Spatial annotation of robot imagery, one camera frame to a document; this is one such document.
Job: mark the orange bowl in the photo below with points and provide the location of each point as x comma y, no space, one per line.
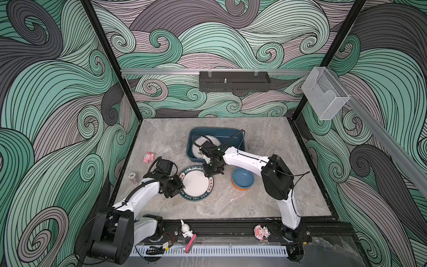
242,188

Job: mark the white rabbit figurine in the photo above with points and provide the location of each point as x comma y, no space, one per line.
186,231

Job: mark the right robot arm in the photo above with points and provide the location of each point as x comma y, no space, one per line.
277,178

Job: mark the pink pig figurine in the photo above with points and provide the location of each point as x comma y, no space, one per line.
261,233

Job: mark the small pink toy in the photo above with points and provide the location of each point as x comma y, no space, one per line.
149,157

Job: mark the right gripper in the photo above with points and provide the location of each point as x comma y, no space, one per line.
208,173

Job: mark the black perforated wall tray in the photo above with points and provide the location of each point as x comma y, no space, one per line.
234,82

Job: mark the blue bowl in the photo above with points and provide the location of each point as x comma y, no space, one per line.
243,177

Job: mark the clear drinking glass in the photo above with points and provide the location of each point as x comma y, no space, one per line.
256,142

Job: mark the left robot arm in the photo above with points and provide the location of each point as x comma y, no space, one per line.
116,231

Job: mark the white plate red characters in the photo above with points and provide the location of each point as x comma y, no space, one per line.
200,141

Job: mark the clear acrylic wall box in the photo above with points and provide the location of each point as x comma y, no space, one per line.
325,93

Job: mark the aluminium wall rail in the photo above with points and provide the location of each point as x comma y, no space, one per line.
169,71

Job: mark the white slotted cable duct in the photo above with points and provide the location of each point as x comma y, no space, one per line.
228,251

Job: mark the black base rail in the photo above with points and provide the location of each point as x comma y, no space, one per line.
308,229

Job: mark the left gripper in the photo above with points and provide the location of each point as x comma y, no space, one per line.
179,185

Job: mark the white plate teal lettered rim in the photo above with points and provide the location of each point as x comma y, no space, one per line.
196,186

